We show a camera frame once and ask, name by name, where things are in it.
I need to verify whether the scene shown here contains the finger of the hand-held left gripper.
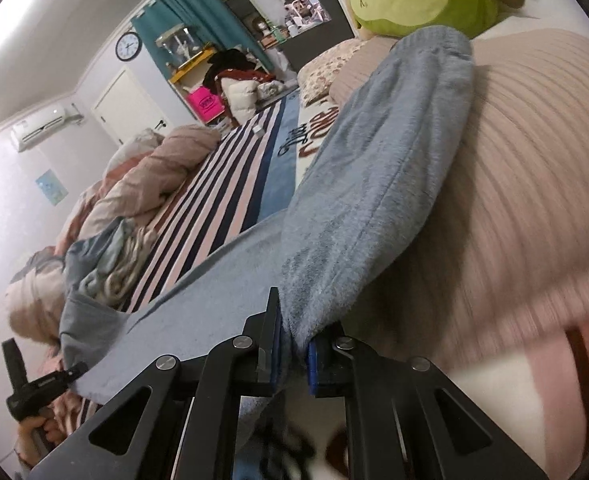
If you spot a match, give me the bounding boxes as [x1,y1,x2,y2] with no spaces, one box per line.
[37,362,90,395]

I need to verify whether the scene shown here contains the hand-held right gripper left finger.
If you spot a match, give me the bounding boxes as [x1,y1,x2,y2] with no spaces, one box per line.
[27,287,282,480]

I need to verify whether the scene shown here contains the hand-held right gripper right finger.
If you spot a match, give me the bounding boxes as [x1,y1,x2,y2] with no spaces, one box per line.
[307,322,550,480]

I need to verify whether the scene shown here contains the grey-blue fleece pants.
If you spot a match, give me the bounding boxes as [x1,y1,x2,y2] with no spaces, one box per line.
[58,25,476,458]

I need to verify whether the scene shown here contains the person's left hand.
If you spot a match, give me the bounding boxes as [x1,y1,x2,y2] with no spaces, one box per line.
[17,406,64,457]

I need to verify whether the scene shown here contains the light blue crumpled cloth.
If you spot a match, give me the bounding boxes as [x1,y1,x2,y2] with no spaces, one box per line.
[64,217,146,307]

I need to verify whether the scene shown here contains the striped printed blanket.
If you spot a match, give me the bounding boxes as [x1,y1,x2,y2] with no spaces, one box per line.
[118,87,347,313]

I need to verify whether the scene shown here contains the pink crumpled duvet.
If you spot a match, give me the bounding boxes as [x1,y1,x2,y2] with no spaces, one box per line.
[4,124,224,346]

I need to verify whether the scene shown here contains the pink and white cloth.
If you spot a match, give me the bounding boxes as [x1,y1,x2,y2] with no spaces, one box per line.
[444,310,589,478]

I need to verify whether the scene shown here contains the white air conditioner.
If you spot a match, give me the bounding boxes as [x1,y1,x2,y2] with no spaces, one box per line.
[9,102,86,154]

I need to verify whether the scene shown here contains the white puffy jacket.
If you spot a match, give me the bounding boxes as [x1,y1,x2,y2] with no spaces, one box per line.
[224,80,261,122]

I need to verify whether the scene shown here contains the pink box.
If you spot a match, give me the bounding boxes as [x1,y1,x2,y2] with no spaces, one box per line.
[186,85,224,124]

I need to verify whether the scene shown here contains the white door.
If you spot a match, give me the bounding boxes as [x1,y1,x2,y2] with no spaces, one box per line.
[91,67,168,147]

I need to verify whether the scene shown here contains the dark red garment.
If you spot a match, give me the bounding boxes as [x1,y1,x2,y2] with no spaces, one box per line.
[216,67,276,92]

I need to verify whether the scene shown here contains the floral pillow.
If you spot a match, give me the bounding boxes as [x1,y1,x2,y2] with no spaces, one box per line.
[297,37,376,107]

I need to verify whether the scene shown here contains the beige ribbed sweater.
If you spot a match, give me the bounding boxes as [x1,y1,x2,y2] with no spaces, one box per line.
[328,27,589,361]

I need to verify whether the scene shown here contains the yellow shelf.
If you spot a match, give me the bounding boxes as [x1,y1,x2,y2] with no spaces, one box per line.
[167,45,218,88]

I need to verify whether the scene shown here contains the dark grey cabinet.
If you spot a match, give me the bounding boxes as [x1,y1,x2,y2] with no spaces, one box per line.
[278,0,359,70]

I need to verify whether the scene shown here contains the teal curtain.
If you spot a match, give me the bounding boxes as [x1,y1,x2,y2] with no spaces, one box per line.
[130,0,276,82]

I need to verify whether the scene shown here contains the small wall poster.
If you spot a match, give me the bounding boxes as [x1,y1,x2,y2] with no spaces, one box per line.
[35,168,70,206]

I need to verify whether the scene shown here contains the round wall clock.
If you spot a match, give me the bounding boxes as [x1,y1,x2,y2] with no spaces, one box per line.
[115,31,142,63]

